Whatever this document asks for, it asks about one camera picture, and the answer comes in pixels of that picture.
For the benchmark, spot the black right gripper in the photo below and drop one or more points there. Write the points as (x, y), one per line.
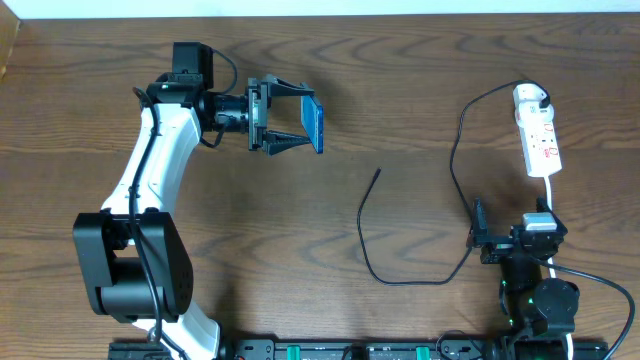
(503, 243)

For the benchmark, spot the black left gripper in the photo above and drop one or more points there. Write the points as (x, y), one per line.
(256, 113)

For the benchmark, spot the blue Galaxy smartphone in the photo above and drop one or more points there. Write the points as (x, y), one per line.
(312, 120)

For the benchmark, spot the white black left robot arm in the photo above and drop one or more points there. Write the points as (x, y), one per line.
(133, 262)

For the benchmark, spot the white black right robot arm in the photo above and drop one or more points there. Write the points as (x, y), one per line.
(541, 310)

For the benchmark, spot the white power strip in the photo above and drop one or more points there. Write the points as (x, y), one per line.
(539, 144)

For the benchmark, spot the brown cardboard panel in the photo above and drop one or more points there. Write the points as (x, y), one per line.
(9, 28)

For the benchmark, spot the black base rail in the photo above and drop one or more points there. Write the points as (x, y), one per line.
(264, 349)

